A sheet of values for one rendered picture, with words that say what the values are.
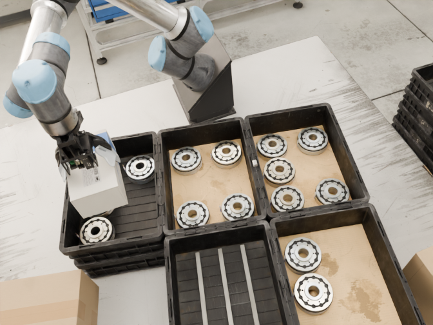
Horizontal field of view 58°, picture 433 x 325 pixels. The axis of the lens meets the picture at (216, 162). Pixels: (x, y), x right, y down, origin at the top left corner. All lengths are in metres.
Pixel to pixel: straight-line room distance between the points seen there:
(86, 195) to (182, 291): 0.39
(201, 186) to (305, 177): 0.34
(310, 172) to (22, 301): 0.95
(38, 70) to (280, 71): 1.25
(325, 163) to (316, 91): 0.49
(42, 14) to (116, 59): 2.08
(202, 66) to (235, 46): 1.66
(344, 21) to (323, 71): 1.57
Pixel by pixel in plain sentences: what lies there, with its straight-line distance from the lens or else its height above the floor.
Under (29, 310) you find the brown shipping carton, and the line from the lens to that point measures 1.27.
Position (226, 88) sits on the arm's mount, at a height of 0.86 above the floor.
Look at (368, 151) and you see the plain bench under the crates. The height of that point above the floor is 0.70.
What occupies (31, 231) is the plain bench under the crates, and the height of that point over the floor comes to 0.70.
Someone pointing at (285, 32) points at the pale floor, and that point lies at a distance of 3.27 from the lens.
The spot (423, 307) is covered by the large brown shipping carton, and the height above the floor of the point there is 0.75.
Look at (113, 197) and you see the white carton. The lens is 1.03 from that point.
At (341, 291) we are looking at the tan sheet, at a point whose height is 0.83.
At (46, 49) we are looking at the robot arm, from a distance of 0.90.
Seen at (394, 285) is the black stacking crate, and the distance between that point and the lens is 1.16.
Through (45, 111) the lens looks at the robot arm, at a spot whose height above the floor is 1.39.
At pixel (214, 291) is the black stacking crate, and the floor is 0.83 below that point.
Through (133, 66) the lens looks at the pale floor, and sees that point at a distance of 3.14.
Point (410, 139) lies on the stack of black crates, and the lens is 2.28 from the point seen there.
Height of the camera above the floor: 1.93
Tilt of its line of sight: 54 degrees down
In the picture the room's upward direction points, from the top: 9 degrees counter-clockwise
